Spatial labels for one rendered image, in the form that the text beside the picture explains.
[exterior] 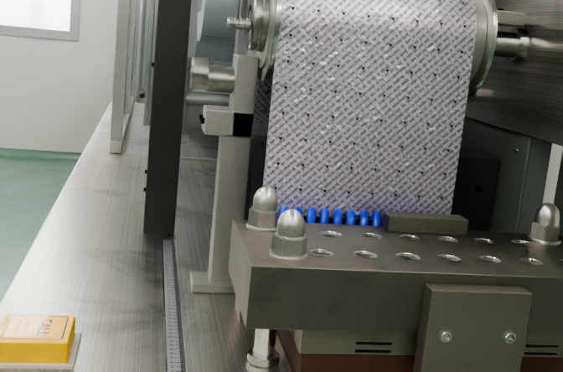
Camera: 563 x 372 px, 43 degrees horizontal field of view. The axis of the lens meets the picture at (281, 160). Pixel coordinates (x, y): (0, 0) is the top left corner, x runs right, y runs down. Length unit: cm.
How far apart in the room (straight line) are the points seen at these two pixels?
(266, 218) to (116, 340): 21
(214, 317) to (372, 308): 25
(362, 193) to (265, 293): 25
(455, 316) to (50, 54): 589
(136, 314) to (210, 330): 9
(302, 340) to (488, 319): 18
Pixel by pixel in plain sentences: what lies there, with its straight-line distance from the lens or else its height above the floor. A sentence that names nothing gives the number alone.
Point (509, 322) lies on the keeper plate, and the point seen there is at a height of 99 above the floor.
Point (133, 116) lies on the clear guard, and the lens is 185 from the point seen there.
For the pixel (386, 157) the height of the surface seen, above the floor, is 110.
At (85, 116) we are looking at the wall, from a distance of 644.
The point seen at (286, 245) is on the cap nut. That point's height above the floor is 104.
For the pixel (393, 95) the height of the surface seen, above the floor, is 118.
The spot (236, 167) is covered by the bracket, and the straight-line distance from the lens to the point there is 91.
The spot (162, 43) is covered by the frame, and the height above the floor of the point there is 120.
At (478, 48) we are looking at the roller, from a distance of 89.
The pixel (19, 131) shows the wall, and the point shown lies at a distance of 653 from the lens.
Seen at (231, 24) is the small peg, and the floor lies 124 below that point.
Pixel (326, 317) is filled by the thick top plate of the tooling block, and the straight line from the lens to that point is 68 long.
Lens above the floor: 123
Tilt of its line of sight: 10 degrees down
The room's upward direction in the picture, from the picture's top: 6 degrees clockwise
